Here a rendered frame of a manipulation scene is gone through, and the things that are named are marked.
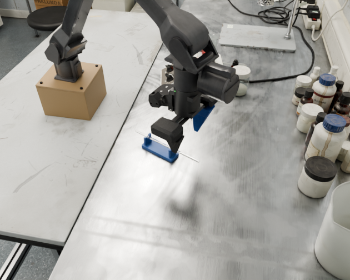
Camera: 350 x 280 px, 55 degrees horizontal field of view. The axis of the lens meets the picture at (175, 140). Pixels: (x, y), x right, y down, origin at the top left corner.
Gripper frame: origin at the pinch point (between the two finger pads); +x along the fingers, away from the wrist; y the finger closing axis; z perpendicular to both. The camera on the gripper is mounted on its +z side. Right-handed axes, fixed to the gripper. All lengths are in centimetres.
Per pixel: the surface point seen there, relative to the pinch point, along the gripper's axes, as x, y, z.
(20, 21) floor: 101, -152, 318
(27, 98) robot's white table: 11, 4, 57
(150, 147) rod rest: 10.2, 0.9, 10.2
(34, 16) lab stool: 37, -76, 168
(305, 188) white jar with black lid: 9.1, -7.6, -27.7
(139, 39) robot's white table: 11, -48, 54
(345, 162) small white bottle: 8.2, -20.4, -33.0
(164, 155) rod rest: 10.2, 1.1, 5.4
